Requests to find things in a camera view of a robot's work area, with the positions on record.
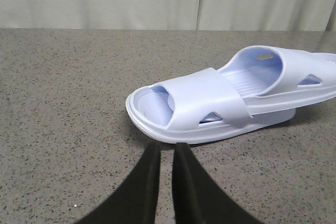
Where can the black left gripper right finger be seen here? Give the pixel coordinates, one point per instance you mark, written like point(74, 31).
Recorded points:
point(197, 198)

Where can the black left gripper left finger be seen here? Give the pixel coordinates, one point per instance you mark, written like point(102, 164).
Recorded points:
point(135, 200)

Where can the light blue slipper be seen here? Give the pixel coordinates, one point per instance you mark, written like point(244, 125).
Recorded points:
point(272, 79)
point(196, 108)

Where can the beige curtain backdrop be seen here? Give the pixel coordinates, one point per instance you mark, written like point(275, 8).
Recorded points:
point(304, 15)

